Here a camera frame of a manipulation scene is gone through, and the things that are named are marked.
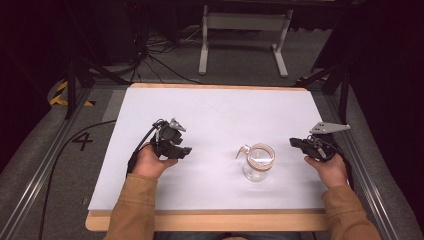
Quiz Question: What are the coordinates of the black floor cable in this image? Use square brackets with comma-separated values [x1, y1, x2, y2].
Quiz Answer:
[37, 119, 118, 240]

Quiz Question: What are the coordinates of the white table mat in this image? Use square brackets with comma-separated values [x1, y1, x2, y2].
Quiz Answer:
[87, 86, 330, 212]

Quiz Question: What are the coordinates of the person's left hand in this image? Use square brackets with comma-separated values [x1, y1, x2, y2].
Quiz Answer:
[132, 142, 179, 180]

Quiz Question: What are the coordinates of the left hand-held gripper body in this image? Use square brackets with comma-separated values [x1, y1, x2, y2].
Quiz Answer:
[149, 117, 187, 160]

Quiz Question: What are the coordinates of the white metal stand frame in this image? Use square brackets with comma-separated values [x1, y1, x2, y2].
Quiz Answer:
[198, 4, 295, 80]

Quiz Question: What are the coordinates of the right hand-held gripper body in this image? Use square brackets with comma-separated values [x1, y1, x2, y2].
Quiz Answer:
[301, 121, 352, 164]

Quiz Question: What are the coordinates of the clear glass jar clip lid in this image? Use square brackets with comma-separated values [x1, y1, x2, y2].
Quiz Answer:
[235, 142, 277, 183]

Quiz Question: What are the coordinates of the yellow black floor tape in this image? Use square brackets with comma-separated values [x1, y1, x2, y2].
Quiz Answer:
[49, 79, 97, 108]

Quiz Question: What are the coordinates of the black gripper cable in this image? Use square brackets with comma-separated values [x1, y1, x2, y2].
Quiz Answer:
[125, 125, 158, 177]
[339, 149, 356, 192]

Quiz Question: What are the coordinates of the tangle of black cables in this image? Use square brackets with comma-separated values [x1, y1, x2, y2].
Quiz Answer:
[131, 24, 205, 86]

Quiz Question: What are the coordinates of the person's right hand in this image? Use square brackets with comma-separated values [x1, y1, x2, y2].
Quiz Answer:
[303, 153, 350, 190]

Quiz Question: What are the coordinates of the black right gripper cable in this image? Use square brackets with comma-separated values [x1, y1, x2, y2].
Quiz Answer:
[339, 149, 356, 192]

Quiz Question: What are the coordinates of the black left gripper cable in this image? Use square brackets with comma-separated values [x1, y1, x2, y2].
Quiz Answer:
[125, 125, 158, 177]

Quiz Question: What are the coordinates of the black tripod stand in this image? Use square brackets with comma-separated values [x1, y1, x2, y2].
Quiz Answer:
[64, 55, 132, 121]
[292, 55, 355, 125]

